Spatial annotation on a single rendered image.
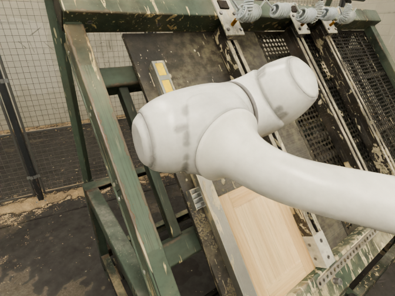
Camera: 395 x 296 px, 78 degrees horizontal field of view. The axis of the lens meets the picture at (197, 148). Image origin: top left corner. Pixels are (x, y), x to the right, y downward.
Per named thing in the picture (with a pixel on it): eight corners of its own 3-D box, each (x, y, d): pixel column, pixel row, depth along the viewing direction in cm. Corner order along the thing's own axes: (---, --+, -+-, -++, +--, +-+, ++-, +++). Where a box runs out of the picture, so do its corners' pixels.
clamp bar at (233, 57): (308, 268, 98) (371, 278, 77) (199, 14, 113) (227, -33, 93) (322, 256, 103) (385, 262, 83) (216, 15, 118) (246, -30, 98)
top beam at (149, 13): (62, 34, 81) (62, 10, 73) (53, 8, 83) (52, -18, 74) (368, 30, 195) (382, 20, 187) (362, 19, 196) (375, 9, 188)
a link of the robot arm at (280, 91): (249, 88, 52) (200, 101, 45) (310, 39, 39) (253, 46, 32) (271, 134, 51) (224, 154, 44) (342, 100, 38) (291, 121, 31)
